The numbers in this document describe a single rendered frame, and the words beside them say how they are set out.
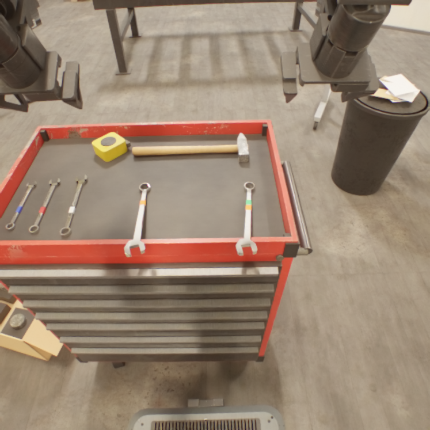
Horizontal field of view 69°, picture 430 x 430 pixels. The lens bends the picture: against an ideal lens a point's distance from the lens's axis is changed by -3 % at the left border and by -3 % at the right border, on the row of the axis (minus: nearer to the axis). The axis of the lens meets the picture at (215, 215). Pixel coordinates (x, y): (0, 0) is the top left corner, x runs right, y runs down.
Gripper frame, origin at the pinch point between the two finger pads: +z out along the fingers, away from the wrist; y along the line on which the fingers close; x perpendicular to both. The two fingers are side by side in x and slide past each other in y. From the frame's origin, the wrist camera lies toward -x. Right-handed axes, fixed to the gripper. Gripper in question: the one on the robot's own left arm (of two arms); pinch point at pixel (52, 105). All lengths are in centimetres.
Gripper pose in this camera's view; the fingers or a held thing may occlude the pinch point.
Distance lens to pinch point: 63.3
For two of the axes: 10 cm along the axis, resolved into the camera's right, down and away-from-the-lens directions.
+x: 0.3, 9.8, -2.0
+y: -10.0, 0.3, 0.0
